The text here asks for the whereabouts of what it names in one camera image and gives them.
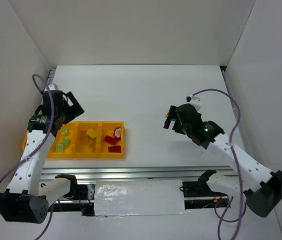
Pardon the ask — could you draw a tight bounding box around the yellow lego brick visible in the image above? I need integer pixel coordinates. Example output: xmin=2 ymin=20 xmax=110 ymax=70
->
xmin=80 ymin=131 xmax=88 ymax=143

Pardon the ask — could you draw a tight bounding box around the yellow rounded lego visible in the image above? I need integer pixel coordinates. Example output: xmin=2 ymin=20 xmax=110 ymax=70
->
xmin=86 ymin=128 xmax=98 ymax=139

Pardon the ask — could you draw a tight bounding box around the light green lego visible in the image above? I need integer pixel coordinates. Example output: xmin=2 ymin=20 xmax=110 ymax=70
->
xmin=60 ymin=127 xmax=69 ymax=136
xmin=61 ymin=137 xmax=70 ymax=148

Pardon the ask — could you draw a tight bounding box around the red rectangular lego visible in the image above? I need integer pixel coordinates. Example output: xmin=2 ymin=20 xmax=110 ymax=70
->
xmin=103 ymin=135 xmax=118 ymax=146

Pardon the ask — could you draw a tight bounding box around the red arched lego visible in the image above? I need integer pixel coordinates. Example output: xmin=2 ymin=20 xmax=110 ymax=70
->
xmin=113 ymin=127 xmax=122 ymax=140

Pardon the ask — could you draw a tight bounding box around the pale green small lego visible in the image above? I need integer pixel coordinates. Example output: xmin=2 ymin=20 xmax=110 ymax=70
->
xmin=55 ymin=144 xmax=64 ymax=153

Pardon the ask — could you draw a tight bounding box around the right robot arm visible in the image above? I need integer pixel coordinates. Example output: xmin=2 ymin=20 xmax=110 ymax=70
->
xmin=163 ymin=103 xmax=282 ymax=218

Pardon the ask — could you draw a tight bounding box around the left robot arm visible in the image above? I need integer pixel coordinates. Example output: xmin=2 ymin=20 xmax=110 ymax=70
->
xmin=0 ymin=90 xmax=84 ymax=224

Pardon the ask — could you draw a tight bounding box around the yellow three-compartment bin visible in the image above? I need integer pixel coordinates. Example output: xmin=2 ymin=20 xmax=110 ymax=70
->
xmin=21 ymin=120 xmax=126 ymax=160

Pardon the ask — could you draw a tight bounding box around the small orange lego in bin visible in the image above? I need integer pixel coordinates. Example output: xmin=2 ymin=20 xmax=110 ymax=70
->
xmin=88 ymin=143 xmax=96 ymax=152

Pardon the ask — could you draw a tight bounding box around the white taped sheet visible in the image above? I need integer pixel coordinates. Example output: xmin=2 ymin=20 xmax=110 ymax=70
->
xmin=94 ymin=179 xmax=186 ymax=217

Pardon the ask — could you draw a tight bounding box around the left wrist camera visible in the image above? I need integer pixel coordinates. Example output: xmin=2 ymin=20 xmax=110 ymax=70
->
xmin=44 ymin=83 xmax=58 ymax=92

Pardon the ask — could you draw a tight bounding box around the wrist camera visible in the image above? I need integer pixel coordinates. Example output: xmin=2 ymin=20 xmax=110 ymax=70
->
xmin=186 ymin=95 xmax=201 ymax=111
xmin=44 ymin=83 xmax=58 ymax=92

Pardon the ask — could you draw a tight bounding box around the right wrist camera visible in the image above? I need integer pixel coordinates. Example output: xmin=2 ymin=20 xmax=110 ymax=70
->
xmin=186 ymin=95 xmax=201 ymax=111

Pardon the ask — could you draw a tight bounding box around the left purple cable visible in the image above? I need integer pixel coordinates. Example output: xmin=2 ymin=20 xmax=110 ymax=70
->
xmin=0 ymin=73 xmax=57 ymax=240

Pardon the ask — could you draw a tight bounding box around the aluminium rail frame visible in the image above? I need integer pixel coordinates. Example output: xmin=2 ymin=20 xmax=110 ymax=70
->
xmin=35 ymin=65 xmax=261 ymax=216

